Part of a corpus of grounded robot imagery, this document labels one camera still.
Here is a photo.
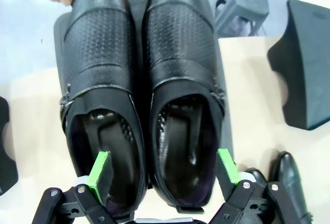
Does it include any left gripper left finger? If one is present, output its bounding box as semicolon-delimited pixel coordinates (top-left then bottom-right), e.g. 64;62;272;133
36;150;135;224

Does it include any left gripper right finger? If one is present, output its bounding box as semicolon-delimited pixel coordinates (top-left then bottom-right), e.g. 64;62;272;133
206;148;309;224

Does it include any black textured shoe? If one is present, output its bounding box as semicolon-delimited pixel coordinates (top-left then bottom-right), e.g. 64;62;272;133
59;0;149;218
142;0;226;212

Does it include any black foam block right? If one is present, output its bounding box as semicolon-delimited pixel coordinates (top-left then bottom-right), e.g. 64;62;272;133
267;0;330;131

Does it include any grey plastic stool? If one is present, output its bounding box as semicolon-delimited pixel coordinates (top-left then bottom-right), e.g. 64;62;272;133
213;0;270;37

